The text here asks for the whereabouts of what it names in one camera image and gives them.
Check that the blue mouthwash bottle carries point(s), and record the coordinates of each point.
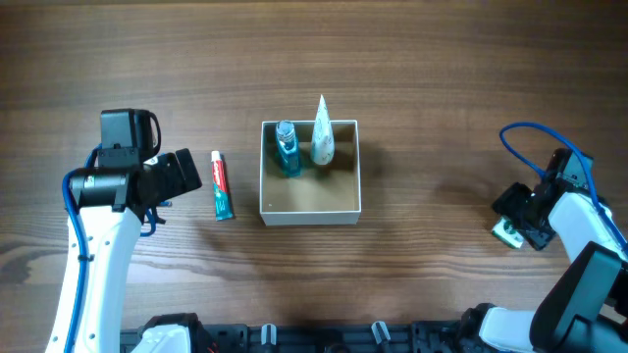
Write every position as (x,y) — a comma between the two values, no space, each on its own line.
(287,142)

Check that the open beige cardboard box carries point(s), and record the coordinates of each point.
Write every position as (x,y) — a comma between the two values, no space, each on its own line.
(320,195)

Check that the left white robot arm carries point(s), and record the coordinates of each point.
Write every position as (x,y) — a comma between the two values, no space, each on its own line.
(108,200)

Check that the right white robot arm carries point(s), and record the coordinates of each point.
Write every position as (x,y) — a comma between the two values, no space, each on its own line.
(569,319)

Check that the green white small box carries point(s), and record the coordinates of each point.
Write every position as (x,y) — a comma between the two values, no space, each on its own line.
(505,231)

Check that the red green toothpaste tube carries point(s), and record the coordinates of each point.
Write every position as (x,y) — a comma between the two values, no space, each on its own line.
(223,204)

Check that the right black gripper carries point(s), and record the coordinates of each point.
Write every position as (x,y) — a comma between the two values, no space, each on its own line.
(520,214)

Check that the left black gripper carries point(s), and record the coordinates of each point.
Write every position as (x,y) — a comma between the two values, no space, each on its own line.
(183,168)

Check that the white lotion tube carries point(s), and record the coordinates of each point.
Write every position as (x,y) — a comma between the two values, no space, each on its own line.
(322,141)

